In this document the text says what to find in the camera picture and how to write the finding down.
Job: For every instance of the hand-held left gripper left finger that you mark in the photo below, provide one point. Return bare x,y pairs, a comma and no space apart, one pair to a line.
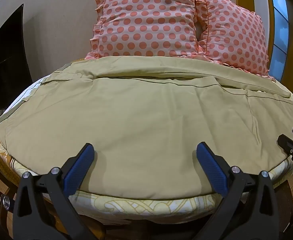
77,166

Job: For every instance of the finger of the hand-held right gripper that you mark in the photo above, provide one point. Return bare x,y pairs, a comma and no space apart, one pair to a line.
290,151

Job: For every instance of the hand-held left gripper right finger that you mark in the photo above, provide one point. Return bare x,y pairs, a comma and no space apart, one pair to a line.
211,166

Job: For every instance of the small pink polka dot pillow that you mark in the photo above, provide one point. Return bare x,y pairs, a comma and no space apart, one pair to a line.
236,38

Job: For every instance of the black television screen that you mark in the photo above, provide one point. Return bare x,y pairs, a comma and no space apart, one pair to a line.
7,67

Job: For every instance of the window with yellow frame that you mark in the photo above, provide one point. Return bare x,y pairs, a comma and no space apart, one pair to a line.
280,30

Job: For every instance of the large pink polka dot pillow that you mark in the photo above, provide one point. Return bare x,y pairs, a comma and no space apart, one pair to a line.
146,20

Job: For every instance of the beige blanket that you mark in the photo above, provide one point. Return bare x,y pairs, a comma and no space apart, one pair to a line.
146,127

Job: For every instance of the bed with patterned sheet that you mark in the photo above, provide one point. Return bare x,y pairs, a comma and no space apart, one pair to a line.
146,205

